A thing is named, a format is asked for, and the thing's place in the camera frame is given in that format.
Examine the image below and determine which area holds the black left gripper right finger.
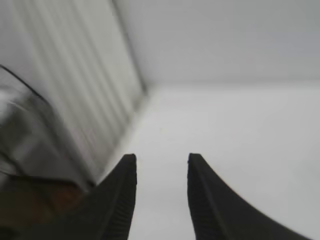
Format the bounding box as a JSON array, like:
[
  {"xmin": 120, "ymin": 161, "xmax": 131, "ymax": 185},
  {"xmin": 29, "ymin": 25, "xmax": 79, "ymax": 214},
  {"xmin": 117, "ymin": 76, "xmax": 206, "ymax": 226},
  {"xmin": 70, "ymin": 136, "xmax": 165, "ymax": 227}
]
[{"xmin": 187, "ymin": 152, "xmax": 320, "ymax": 240}]

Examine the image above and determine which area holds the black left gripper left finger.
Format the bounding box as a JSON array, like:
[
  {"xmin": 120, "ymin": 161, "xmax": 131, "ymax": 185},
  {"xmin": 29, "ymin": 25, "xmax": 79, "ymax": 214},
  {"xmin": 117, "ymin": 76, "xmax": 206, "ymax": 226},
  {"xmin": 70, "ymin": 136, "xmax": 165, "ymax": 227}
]
[{"xmin": 14, "ymin": 153, "xmax": 138, "ymax": 240}]

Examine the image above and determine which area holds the white ribbed panel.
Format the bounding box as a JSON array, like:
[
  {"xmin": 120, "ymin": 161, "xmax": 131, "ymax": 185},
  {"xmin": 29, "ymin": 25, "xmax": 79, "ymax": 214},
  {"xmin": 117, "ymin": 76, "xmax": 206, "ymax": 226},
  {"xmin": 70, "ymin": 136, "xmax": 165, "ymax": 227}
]
[{"xmin": 0, "ymin": 0, "xmax": 149, "ymax": 191}]

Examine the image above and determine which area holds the grey metal frame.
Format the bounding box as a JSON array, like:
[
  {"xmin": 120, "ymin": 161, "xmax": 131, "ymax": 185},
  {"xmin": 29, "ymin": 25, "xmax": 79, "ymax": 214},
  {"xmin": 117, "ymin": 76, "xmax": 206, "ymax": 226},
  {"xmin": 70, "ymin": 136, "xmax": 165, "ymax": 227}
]
[{"xmin": 0, "ymin": 64, "xmax": 86, "ymax": 193}]

